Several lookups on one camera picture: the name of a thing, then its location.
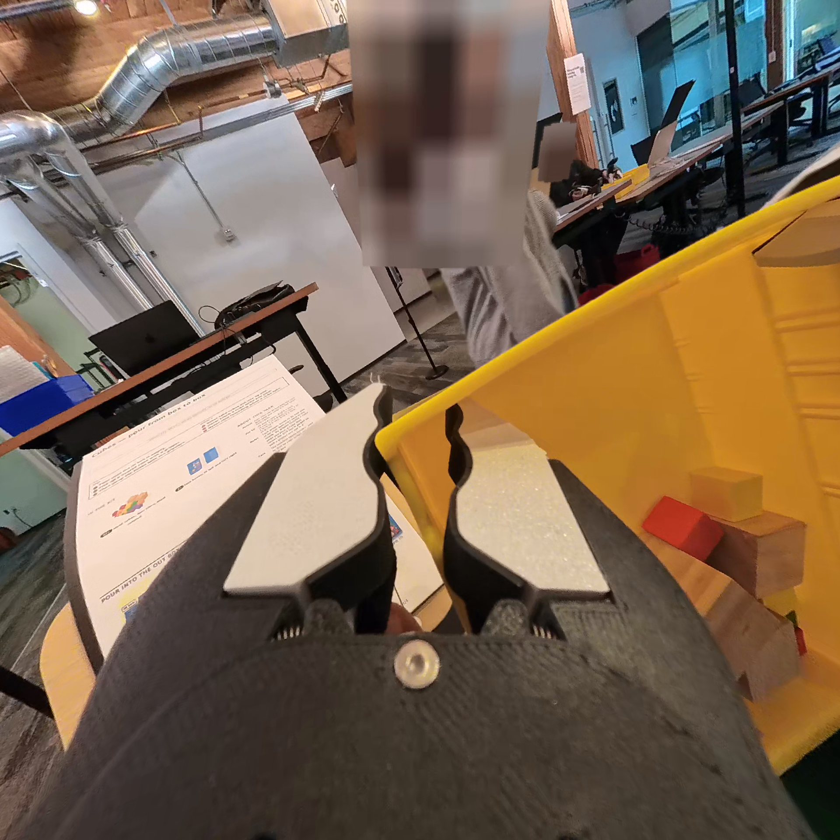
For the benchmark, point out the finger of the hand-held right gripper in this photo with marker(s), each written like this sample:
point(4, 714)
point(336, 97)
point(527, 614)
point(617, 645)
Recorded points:
point(804, 243)
point(820, 167)

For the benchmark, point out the black pole stand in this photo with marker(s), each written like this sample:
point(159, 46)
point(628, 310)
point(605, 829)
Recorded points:
point(438, 373)

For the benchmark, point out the black bag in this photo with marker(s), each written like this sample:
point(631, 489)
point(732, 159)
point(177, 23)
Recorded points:
point(259, 302)

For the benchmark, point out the black pole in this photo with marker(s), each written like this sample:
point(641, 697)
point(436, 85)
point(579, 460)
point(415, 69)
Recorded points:
point(733, 98)

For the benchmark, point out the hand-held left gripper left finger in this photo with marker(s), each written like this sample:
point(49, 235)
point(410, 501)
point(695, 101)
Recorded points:
point(308, 518)

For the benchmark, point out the wooden pillar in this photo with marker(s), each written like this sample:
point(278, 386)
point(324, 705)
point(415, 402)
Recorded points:
point(561, 26)

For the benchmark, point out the white foam sheet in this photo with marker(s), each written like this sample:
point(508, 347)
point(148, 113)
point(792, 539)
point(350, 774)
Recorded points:
point(19, 374)

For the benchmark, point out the pile of coloured wooden cubes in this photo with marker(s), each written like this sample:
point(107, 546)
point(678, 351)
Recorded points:
point(761, 551)

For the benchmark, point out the ceiling lamp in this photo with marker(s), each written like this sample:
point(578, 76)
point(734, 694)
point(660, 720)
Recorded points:
point(85, 6)

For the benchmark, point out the white paper notice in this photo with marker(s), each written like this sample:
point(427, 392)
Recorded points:
point(577, 82)

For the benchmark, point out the red container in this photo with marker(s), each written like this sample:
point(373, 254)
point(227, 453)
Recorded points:
point(636, 266)

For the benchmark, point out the blue plastic bin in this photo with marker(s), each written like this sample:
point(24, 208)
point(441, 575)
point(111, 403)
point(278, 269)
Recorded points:
point(39, 407)

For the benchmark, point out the yellow plastic box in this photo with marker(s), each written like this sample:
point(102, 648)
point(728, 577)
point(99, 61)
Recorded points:
point(656, 407)

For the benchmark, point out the silver vertical pipes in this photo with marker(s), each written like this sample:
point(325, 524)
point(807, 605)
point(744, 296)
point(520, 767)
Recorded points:
point(138, 275)

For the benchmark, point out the silver spiral ventilation duct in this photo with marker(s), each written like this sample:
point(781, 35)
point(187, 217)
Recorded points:
point(164, 59)

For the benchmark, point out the wooden post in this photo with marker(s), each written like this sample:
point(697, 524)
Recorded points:
point(26, 334)

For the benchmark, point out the white instruction sheet board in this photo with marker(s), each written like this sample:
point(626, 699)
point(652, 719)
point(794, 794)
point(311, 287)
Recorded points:
point(197, 472)

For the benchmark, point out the rectangular metal duct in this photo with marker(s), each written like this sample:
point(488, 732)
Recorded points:
point(302, 33)

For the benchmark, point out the open laptop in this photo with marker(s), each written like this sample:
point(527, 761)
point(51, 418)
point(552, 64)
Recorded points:
point(676, 108)

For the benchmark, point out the black laptop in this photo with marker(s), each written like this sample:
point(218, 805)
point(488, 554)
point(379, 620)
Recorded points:
point(144, 338)

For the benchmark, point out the wooden desk with black frame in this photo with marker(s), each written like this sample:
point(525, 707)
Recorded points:
point(262, 316)

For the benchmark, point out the white partition panel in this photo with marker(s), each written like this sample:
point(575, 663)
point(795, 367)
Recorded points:
point(262, 229)

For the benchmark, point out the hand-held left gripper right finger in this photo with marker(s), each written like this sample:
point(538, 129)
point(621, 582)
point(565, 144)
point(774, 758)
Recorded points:
point(525, 525)

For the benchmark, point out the long wooden desk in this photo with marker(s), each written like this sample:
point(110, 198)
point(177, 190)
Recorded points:
point(712, 145)

